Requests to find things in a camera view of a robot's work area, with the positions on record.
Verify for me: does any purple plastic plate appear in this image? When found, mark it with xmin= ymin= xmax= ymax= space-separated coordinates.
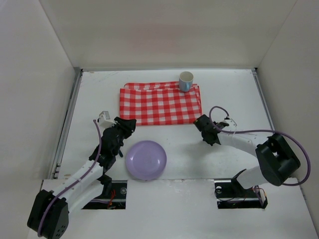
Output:
xmin=126 ymin=140 xmax=167 ymax=181

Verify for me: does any red white checkered cloth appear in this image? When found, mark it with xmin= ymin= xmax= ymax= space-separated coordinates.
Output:
xmin=119 ymin=82 xmax=202 ymax=126

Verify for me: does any light blue mug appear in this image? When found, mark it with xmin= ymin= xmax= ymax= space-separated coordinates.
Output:
xmin=178 ymin=71 xmax=194 ymax=92

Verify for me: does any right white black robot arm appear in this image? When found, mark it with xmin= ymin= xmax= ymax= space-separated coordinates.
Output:
xmin=193 ymin=115 xmax=301 ymax=190

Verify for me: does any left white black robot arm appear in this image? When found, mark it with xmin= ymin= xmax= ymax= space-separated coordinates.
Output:
xmin=27 ymin=117 xmax=137 ymax=239

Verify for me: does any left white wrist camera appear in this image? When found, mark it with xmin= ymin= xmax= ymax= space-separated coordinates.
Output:
xmin=97 ymin=111 xmax=115 ymax=127

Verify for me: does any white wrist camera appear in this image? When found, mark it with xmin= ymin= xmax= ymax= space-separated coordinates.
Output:
xmin=219 ymin=118 xmax=237 ymax=131
xmin=97 ymin=111 xmax=115 ymax=127

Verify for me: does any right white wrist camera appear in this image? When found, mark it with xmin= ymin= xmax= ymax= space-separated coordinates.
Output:
xmin=219 ymin=118 xmax=237 ymax=131

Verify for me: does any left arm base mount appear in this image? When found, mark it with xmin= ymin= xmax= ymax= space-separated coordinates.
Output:
xmin=82 ymin=175 xmax=128 ymax=210

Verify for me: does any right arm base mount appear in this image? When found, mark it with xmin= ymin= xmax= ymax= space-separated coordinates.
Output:
xmin=214 ymin=179 xmax=268 ymax=209

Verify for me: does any left aluminium table rail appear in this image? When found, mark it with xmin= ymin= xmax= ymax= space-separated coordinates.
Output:
xmin=47 ymin=67 xmax=83 ymax=179

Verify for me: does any aluminium table rail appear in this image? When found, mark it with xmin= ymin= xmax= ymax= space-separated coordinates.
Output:
xmin=47 ymin=67 xmax=83 ymax=179
xmin=251 ymin=68 xmax=275 ymax=130

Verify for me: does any right aluminium table rail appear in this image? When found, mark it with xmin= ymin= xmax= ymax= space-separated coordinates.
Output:
xmin=251 ymin=68 xmax=275 ymax=130

